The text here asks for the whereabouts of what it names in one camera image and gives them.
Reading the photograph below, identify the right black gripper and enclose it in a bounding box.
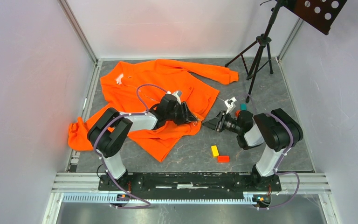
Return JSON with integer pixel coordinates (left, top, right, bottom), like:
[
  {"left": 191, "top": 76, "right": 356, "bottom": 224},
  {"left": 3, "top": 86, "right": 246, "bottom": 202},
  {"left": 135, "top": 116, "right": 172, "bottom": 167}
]
[{"left": 201, "top": 110, "right": 242, "bottom": 134}]

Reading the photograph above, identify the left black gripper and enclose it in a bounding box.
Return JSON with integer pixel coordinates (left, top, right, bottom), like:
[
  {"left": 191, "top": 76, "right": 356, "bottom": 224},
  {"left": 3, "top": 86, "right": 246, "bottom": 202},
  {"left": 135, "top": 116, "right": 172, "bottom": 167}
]
[{"left": 165, "top": 101, "right": 197, "bottom": 126}]

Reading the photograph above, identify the orange zip-up jacket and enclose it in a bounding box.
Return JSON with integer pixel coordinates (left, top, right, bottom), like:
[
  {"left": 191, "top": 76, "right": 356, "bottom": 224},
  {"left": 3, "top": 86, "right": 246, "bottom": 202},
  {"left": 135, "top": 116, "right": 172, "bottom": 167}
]
[{"left": 67, "top": 59, "right": 240, "bottom": 163}]

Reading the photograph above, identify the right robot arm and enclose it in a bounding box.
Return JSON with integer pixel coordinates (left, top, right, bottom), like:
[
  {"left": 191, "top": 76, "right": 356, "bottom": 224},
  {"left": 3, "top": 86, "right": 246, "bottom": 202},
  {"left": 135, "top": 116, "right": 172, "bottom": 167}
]
[{"left": 203, "top": 108, "right": 303, "bottom": 190}]

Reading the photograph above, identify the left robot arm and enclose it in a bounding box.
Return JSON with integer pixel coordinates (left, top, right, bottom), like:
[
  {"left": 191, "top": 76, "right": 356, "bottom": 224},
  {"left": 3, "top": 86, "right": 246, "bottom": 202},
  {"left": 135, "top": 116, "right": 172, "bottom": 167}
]
[{"left": 87, "top": 93, "right": 197, "bottom": 190}]

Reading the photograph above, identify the teal block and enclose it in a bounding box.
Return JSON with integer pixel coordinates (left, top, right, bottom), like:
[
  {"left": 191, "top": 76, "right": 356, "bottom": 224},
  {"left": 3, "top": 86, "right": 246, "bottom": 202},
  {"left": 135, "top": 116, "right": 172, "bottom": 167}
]
[{"left": 240, "top": 104, "right": 247, "bottom": 111}]

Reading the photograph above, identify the yellow block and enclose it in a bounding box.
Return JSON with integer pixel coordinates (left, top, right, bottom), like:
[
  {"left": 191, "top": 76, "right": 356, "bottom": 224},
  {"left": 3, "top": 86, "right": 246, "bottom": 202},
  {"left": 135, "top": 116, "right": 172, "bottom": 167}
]
[{"left": 211, "top": 145, "right": 220, "bottom": 157}]

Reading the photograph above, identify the red-orange block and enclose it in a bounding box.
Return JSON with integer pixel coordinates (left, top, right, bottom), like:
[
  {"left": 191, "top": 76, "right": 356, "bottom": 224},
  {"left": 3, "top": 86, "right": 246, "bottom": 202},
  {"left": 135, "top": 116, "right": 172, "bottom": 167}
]
[{"left": 217, "top": 155, "right": 230, "bottom": 163}]

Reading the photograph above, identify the black music stand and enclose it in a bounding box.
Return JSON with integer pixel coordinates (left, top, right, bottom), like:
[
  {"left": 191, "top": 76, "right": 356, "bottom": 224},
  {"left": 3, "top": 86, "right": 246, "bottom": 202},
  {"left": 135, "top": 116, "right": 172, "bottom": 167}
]
[{"left": 224, "top": 0, "right": 349, "bottom": 104}]

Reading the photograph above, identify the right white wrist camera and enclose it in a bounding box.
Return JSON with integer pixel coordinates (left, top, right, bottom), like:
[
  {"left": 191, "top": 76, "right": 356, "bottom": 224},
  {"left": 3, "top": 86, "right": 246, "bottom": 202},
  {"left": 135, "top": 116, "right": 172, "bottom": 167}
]
[{"left": 224, "top": 97, "right": 237, "bottom": 114}]

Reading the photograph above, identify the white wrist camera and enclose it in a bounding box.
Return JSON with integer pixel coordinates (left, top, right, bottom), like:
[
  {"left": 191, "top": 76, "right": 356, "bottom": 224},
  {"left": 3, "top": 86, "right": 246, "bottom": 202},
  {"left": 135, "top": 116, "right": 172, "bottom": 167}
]
[
  {"left": 224, "top": 97, "right": 237, "bottom": 114},
  {"left": 166, "top": 90, "right": 182, "bottom": 99}
]

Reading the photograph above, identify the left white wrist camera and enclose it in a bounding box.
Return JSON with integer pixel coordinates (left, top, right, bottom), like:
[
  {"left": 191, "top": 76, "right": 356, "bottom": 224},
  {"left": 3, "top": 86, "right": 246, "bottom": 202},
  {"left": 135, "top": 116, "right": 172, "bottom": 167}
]
[{"left": 166, "top": 90, "right": 182, "bottom": 99}]

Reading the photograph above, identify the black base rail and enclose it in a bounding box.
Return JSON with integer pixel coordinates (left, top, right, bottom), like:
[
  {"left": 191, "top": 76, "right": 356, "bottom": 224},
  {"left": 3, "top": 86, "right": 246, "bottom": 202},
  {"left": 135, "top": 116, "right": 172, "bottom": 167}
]
[{"left": 98, "top": 172, "right": 282, "bottom": 201}]

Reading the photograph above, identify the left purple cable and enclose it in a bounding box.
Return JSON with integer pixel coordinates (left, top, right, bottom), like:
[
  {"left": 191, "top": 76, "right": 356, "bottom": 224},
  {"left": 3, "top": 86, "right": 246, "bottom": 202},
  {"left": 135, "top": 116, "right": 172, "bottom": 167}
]
[{"left": 93, "top": 84, "right": 169, "bottom": 210}]

